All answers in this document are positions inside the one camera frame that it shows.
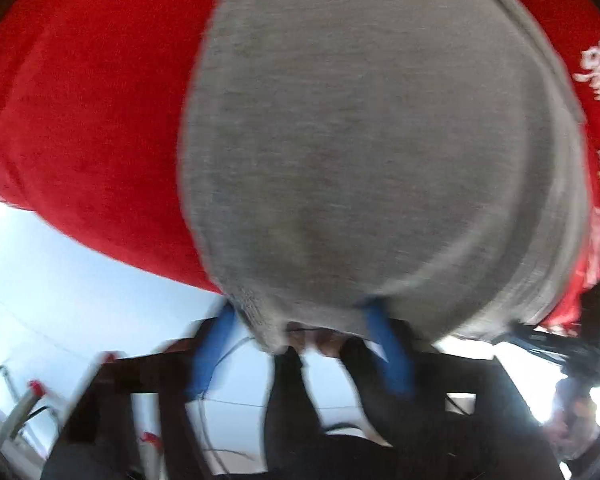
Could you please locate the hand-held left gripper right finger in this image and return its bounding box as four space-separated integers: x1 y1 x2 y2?
365 301 566 480

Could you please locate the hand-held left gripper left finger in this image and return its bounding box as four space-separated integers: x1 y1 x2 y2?
42 305 241 480

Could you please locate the red printed blanket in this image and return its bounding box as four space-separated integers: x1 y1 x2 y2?
0 0 600 336

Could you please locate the metal folding frame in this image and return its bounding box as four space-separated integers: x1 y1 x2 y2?
0 362 63 461

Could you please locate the thin black cable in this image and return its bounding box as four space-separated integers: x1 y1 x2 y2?
195 335 281 476

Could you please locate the person's right hand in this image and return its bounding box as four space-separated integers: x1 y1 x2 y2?
542 379 600 461

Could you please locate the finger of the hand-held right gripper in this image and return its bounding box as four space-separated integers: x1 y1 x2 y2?
495 320 577 367

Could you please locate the person's right forearm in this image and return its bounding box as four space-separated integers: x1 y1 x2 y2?
565 430 600 480

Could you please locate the grey sweater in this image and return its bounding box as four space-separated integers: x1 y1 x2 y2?
177 0 593 356

